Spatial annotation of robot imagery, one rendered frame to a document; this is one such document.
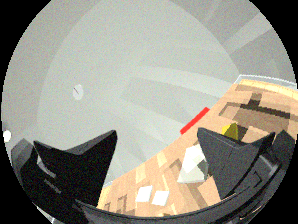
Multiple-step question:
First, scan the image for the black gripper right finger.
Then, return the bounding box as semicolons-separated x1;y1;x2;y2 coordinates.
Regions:
197;127;275;200

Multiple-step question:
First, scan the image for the yellow rectangular block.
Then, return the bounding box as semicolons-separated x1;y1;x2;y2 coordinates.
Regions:
221;123;238;140

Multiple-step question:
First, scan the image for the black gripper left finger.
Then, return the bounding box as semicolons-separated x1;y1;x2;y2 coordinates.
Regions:
33;129;118;208

